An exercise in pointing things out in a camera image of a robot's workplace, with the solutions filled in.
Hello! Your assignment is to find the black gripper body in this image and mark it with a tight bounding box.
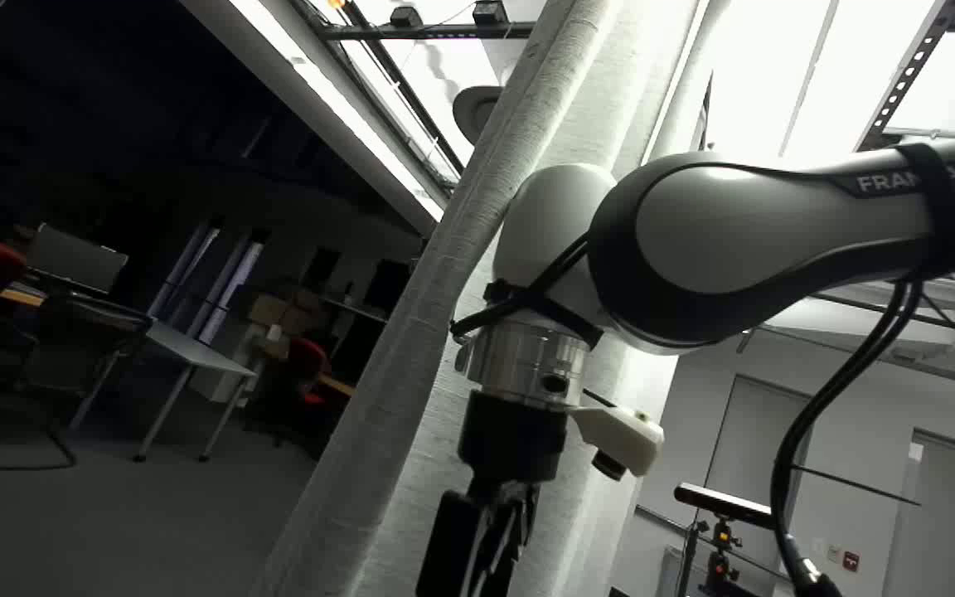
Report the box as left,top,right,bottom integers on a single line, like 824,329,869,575
453,388,569,495

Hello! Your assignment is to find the wooden desk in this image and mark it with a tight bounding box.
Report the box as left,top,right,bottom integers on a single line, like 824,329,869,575
0,280,156,438

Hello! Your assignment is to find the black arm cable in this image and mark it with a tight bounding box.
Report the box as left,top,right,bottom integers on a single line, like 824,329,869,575
449,229,929,597

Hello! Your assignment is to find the round ceiling air vent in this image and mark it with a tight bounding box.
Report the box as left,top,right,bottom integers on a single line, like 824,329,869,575
451,83,503,146

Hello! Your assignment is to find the grey fabric curtain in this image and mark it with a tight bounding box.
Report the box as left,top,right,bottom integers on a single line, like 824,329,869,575
253,0,723,597

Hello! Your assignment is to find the red clamp on stand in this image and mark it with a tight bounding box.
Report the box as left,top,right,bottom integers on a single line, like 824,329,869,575
702,519,745,589

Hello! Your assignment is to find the black computer monitor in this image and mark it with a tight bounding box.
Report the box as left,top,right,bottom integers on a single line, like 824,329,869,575
357,260,415,315

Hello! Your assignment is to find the long ceiling light fixture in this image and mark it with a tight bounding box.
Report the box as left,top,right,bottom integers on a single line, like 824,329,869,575
180,0,453,239

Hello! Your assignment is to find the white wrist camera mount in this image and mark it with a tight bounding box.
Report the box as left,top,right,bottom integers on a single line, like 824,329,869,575
575,402,670,483

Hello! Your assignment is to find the black perforated ceiling strut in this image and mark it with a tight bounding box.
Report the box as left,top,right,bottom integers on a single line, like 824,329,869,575
856,0,955,154

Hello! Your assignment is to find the black camera bar on stand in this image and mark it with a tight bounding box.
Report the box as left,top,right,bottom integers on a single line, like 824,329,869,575
670,480,780,533

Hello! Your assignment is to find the brown cardboard box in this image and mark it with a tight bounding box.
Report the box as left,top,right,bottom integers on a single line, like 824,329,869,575
241,287,321,339

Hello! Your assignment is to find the white folding table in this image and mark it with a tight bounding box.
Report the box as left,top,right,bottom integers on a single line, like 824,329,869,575
129,317,263,468

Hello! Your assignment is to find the black curtain rail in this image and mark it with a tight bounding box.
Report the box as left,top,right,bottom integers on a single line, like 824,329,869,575
315,0,538,43

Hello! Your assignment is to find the grey computer monitor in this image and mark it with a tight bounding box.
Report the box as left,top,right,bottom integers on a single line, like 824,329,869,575
24,222,131,300

